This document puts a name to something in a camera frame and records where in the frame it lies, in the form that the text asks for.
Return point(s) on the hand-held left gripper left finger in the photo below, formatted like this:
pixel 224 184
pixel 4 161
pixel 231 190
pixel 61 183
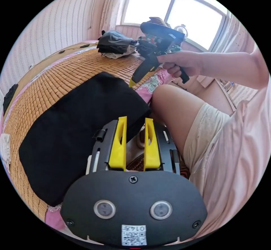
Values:
pixel 118 148

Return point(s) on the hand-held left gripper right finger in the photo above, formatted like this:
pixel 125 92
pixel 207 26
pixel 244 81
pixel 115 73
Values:
pixel 151 154

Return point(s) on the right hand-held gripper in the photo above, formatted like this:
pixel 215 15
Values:
pixel 161 42

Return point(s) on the black pants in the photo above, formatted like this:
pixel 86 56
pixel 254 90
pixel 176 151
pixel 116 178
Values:
pixel 80 127

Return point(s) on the person's right forearm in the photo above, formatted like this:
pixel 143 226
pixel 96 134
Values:
pixel 233 67

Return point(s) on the person's right hand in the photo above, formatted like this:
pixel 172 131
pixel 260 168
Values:
pixel 182 63

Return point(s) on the pile of clothes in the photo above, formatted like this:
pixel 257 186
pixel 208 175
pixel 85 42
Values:
pixel 115 42

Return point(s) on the bed with woven mat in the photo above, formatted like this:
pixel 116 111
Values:
pixel 63 74

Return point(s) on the person's body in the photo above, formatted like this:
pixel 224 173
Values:
pixel 222 148

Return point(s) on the small white fan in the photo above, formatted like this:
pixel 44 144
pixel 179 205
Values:
pixel 181 30

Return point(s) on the pink sheer curtain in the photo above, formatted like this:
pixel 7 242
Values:
pixel 239 34
pixel 114 4

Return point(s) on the window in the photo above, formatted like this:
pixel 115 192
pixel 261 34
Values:
pixel 169 6

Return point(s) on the white cloth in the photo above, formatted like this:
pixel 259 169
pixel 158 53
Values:
pixel 5 148

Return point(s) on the black garment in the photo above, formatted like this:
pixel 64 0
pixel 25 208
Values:
pixel 9 97

